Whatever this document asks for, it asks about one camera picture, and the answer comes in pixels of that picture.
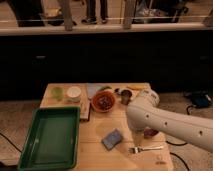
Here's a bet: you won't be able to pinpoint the blue sponge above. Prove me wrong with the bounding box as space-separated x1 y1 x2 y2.
101 129 123 150

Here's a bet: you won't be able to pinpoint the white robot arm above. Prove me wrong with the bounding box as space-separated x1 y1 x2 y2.
126 89 213 153

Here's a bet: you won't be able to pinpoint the green plastic tray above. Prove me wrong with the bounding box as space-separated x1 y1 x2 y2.
18 107 80 171

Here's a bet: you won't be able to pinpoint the white cloth with vegetable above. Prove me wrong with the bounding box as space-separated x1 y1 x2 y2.
86 83 110 99

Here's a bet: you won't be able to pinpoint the orange bowl with contents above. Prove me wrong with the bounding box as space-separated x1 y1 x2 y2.
91 91 116 113

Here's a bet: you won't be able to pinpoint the metal cup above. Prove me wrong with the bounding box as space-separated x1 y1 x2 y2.
121 90 132 105

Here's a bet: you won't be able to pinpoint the yellow banana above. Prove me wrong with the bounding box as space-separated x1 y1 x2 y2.
127 85 149 91

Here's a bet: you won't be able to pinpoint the white cup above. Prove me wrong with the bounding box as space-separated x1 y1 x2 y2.
66 86 82 102

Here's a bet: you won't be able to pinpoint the dark purple bowl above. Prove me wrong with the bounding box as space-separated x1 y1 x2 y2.
144 129 159 139

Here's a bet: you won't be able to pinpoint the silver fork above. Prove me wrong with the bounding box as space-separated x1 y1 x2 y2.
128 146 163 154

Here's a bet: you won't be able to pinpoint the black box on floor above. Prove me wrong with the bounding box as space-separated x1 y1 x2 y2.
190 92 212 108

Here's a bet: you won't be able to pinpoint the black power cable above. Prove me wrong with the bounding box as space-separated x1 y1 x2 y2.
165 104 198 147

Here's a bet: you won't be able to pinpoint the black cable left floor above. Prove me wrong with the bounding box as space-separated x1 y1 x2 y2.
0 132 23 154

